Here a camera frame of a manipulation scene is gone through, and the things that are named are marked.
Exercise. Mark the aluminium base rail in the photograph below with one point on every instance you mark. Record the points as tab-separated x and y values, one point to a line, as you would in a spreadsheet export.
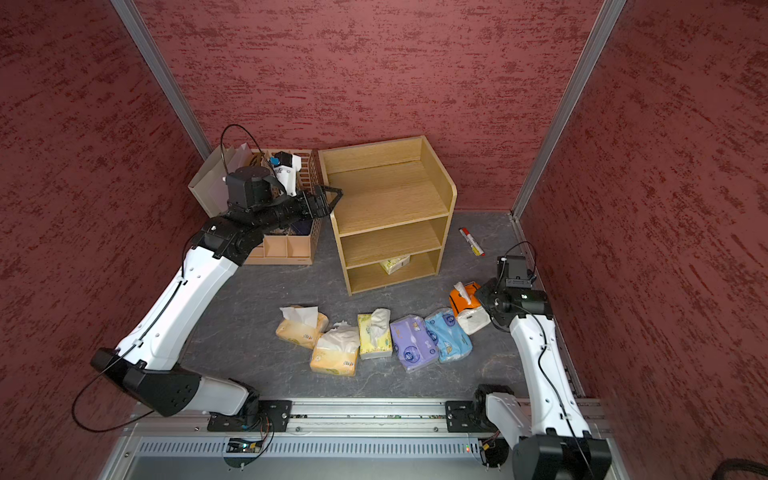
361	417

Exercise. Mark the wooden three-tier shelf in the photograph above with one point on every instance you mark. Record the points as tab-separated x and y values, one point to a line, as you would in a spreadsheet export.
398	199

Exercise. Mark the blue tissue pack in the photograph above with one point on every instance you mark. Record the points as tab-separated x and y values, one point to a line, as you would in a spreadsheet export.
452	343

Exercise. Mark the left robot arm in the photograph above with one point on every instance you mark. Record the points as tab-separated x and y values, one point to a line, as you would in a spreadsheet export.
145	364

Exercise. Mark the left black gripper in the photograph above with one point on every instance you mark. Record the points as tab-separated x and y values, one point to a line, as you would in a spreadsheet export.
306	197

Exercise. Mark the red white marker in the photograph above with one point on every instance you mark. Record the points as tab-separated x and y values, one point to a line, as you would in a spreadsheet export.
474	245

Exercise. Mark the yellow tissue box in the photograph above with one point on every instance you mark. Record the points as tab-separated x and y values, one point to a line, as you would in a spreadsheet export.
336	351
302	326

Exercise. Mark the yellow-green tissue pack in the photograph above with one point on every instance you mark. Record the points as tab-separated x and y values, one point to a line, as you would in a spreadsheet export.
375	335

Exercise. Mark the grey cardboard folder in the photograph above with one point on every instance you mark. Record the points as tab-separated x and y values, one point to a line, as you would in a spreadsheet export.
208	186

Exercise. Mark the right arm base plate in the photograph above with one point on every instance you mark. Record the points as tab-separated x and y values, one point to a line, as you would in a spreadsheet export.
467	417

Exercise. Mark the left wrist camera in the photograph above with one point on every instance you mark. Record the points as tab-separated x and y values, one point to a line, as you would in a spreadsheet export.
286	167

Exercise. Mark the beige plastic file organizer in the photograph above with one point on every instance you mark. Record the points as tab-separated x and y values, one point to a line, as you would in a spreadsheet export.
278	248

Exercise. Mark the orange white tissue box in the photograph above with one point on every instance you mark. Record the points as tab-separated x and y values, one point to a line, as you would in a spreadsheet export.
468	311

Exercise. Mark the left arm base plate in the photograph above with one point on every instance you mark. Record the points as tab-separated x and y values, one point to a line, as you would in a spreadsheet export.
276	415

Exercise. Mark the purple tissue pack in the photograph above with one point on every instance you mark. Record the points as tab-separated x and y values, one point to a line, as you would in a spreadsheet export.
413	344

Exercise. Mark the dark blue book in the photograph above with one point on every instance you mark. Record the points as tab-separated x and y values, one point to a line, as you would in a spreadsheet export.
300	228

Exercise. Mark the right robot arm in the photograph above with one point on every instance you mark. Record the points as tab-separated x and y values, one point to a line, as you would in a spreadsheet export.
556	442

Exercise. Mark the small green yellow tissue pack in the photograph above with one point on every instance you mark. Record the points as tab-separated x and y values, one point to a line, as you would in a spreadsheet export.
392	265

